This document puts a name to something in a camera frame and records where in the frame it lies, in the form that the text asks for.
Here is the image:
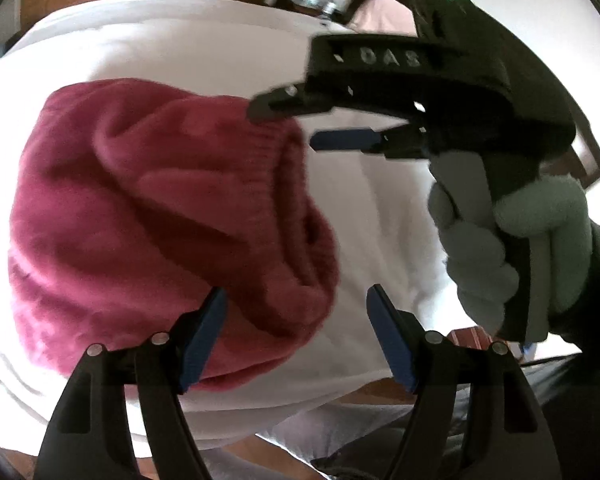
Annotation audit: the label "dark sleeve right forearm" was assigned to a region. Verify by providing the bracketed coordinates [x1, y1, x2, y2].
[548, 220, 600, 358]

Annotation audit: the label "right hand in grey glove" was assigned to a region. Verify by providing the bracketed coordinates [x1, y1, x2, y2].
[428, 152, 593, 344]

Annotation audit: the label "grey trousers of person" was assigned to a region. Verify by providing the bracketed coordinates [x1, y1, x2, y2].
[199, 353, 600, 480]

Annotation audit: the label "pink pillow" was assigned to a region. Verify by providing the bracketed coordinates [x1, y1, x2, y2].
[347, 0, 418, 37]

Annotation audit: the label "dark framed wall picture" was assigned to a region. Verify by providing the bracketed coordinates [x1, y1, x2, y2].
[553, 114, 600, 190]

